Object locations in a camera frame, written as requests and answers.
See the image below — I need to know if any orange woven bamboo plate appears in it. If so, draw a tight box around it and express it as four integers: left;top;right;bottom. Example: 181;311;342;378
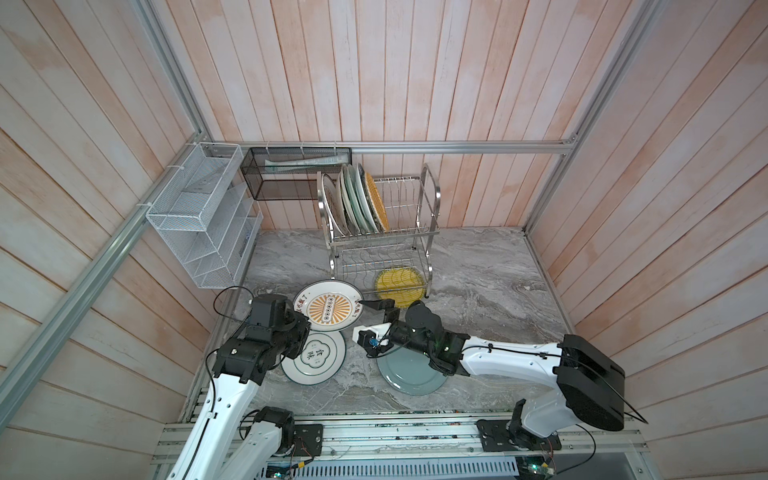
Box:
365;172;390;232

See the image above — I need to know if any white plate green clover outline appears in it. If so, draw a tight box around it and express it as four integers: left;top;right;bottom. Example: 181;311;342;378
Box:
281;331;346;386

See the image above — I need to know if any white plate dark lettered rim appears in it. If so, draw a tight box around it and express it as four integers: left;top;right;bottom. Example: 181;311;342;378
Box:
356;163;381;233

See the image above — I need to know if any yellow green woven plate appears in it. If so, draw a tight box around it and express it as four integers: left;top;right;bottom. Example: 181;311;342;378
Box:
375;267;426;309

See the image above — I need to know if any aluminium front rail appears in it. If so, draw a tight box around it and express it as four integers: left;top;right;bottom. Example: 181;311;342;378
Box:
149;410;652;466

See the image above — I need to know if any cream plate with red flowers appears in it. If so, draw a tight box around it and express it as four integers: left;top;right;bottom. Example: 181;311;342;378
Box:
336;169;356;236

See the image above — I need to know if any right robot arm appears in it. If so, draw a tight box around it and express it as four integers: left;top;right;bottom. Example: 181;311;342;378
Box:
353;299;646;451

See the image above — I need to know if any white wire mesh shelf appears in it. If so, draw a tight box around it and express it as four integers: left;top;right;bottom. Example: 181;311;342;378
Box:
147;142;263;290

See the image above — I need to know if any white plate orange sunburst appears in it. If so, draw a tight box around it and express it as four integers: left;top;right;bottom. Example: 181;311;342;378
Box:
319;174;347;237

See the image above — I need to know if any light green flower plate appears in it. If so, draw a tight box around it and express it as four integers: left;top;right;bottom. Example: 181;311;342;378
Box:
343;165;373;234

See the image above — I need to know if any stainless steel dish rack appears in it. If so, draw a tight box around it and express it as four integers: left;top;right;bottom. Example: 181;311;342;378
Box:
316;164;441;298

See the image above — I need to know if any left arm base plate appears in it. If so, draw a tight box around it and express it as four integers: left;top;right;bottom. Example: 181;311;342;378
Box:
276;423;324;457

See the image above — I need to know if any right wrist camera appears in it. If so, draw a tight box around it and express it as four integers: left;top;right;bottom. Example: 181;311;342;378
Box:
353;323;393;356

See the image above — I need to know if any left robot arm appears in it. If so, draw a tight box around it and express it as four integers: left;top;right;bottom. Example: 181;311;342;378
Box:
168;294;311;479

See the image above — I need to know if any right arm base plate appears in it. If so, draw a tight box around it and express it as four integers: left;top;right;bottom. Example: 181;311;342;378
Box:
475;419;562;452

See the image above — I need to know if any black wire wall basket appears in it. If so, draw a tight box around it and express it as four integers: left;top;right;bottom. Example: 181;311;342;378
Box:
240;146;352;201

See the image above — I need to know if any grey blue round plate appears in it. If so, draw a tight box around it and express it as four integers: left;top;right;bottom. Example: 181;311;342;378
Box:
377;349;447;396

